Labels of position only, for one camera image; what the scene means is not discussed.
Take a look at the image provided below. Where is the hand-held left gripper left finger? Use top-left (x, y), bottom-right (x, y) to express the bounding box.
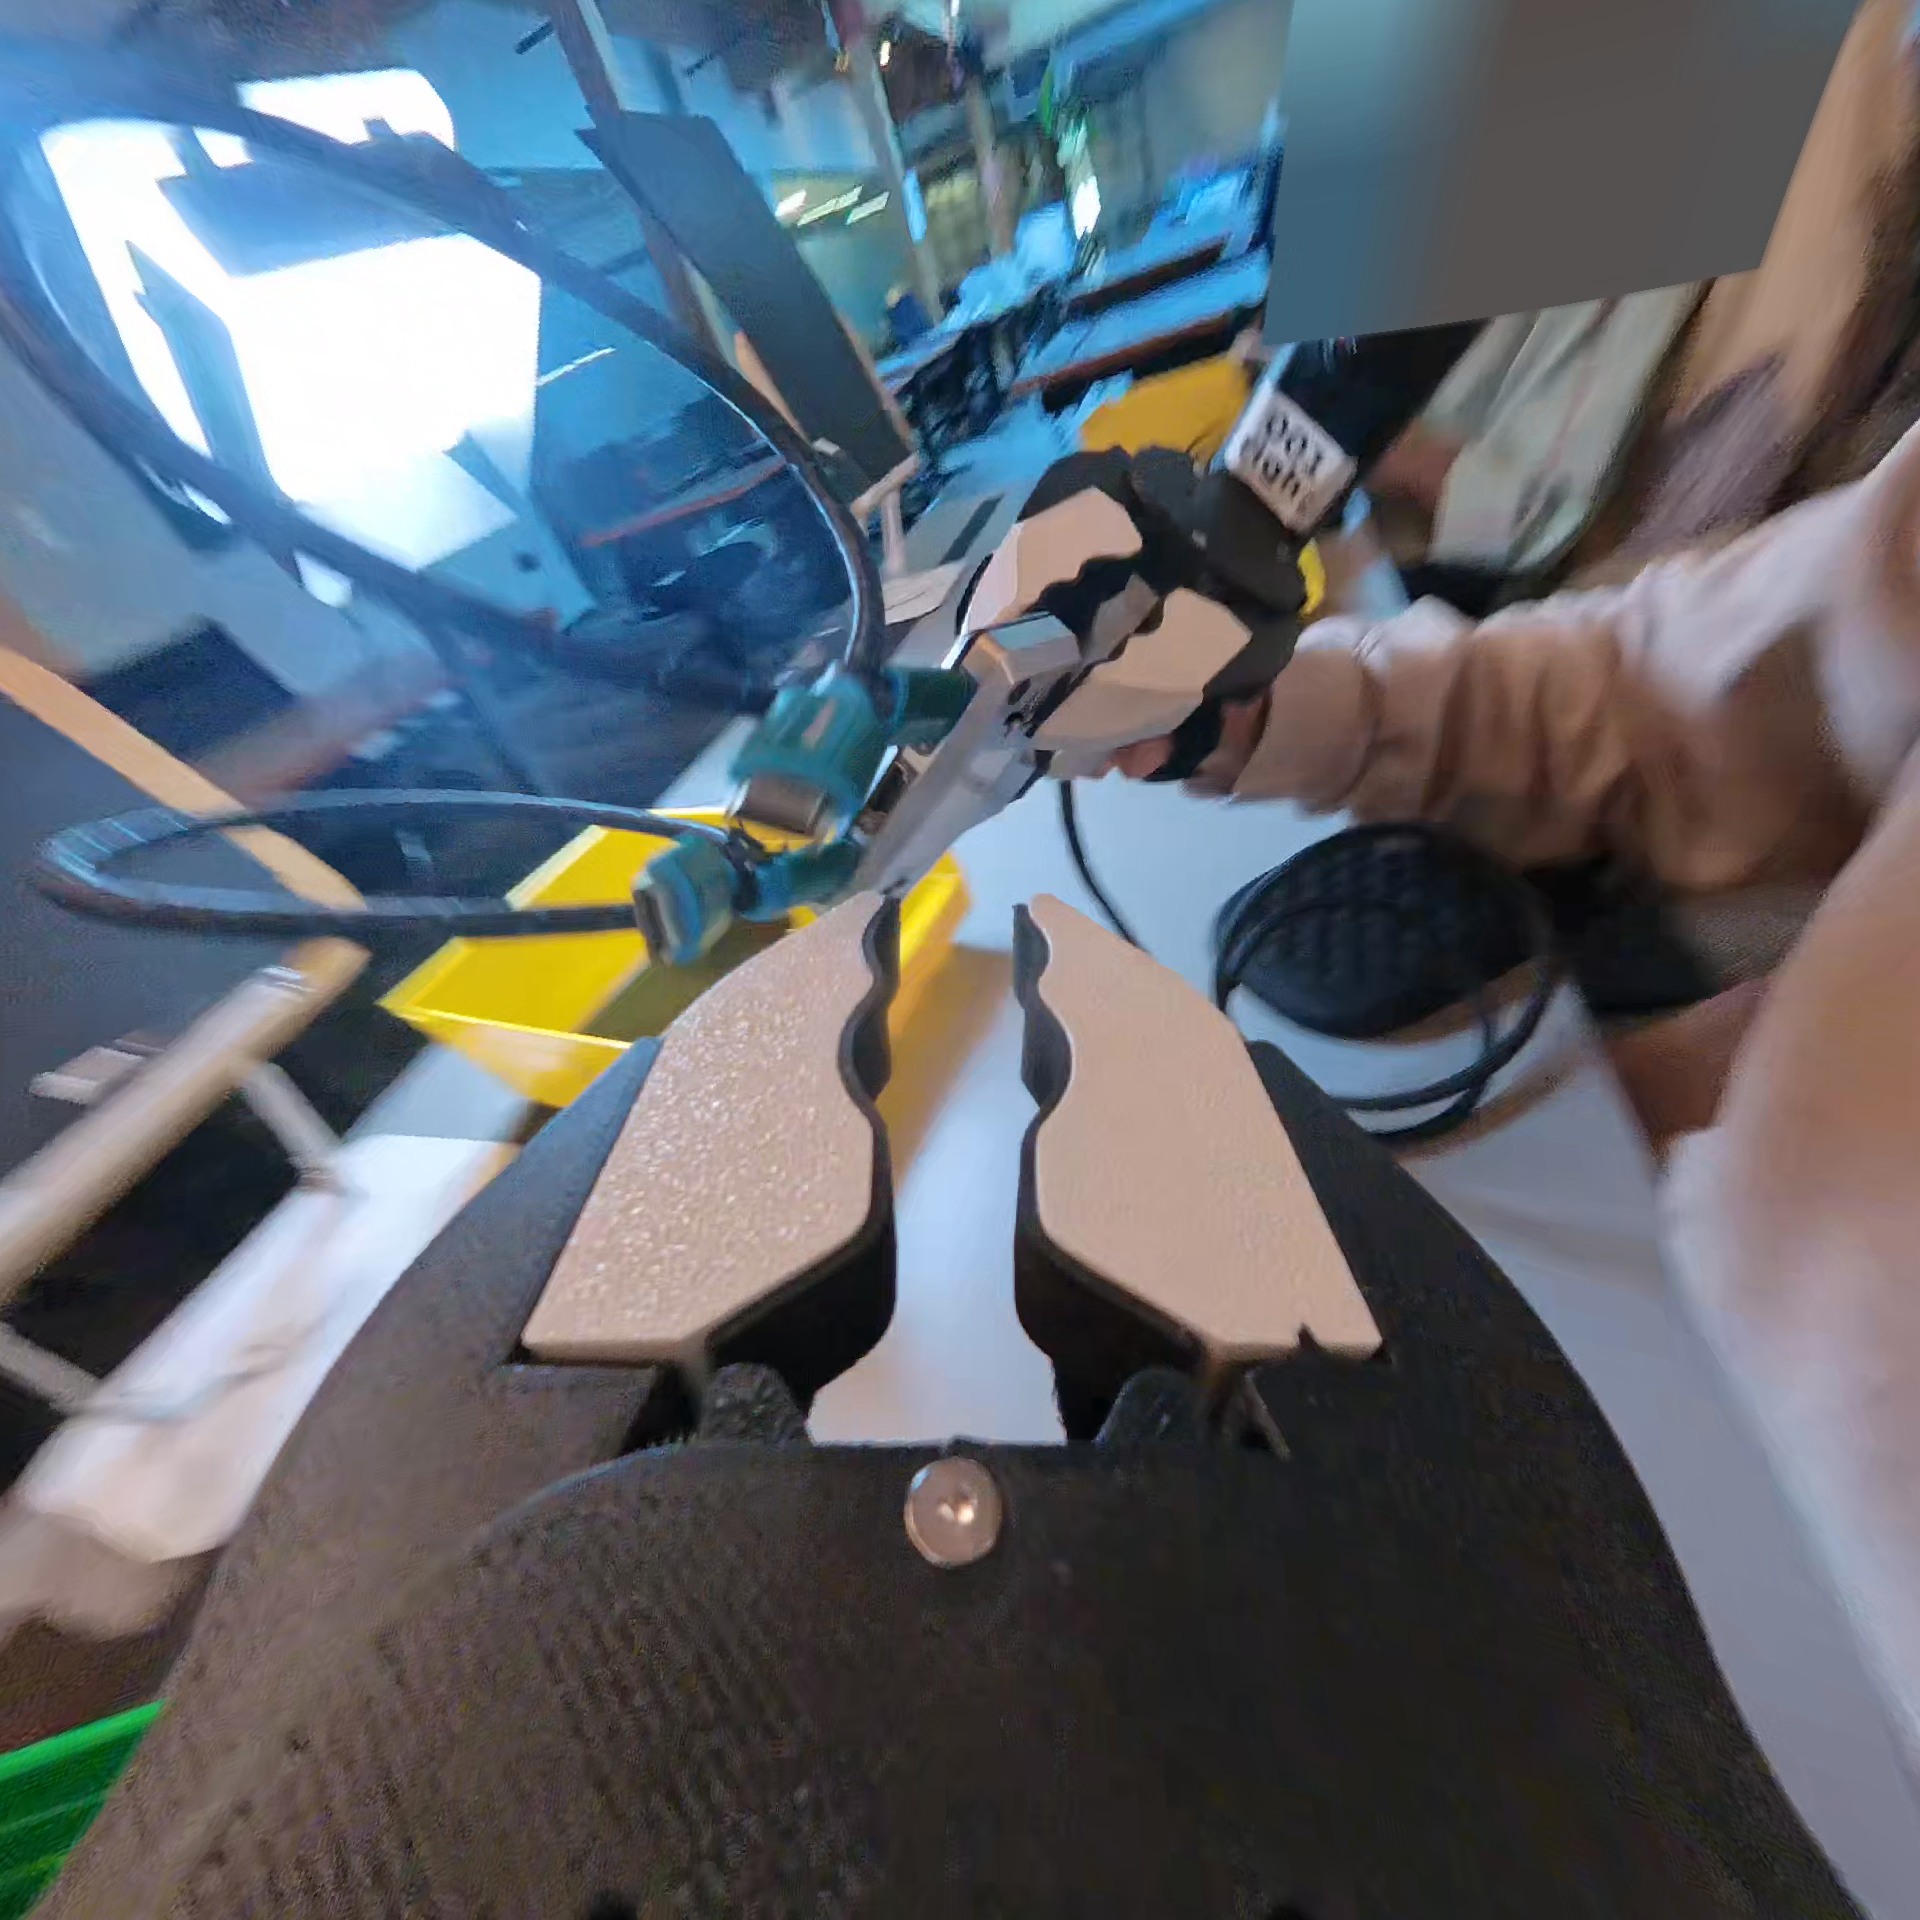
top-left (520, 892), bottom-right (905, 1375)

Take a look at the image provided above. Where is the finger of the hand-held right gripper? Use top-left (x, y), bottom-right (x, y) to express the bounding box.
top-left (1031, 590), bottom-right (1258, 754)
top-left (958, 485), bottom-right (1168, 645)

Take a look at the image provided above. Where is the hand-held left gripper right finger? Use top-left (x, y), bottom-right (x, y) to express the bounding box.
top-left (1008, 892), bottom-right (1386, 1375)

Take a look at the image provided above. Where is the multiport hub adapter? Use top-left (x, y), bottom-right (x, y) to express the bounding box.
top-left (853, 608), bottom-right (1086, 904)

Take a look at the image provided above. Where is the yellow plastic bin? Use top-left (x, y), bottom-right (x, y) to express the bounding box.
top-left (376, 807), bottom-right (973, 1115)

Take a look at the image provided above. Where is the black braided hdmi cable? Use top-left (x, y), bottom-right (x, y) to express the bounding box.
top-left (0, 82), bottom-right (985, 970)

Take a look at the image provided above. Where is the person's right forearm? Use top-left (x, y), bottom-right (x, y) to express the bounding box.
top-left (1275, 435), bottom-right (1920, 903)

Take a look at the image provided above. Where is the person's right hand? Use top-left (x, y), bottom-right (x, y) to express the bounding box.
top-left (1112, 698), bottom-right (1293, 799)

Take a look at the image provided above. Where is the black woven pad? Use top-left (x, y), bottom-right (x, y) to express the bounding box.
top-left (1216, 822), bottom-right (1561, 1051)

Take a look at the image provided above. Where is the white clamp plate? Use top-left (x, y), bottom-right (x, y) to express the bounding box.
top-left (0, 1132), bottom-right (515, 1640)

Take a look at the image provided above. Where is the white bar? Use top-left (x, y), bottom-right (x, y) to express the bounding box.
top-left (0, 959), bottom-right (377, 1295)

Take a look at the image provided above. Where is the person's beige clothed body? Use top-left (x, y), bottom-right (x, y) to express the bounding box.
top-left (1359, 0), bottom-right (1920, 1920)

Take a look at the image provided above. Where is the green plastic bin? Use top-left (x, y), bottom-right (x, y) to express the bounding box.
top-left (0, 1699), bottom-right (169, 1920)

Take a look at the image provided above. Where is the black hub cable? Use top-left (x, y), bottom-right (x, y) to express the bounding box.
top-left (1056, 776), bottom-right (1567, 1150)

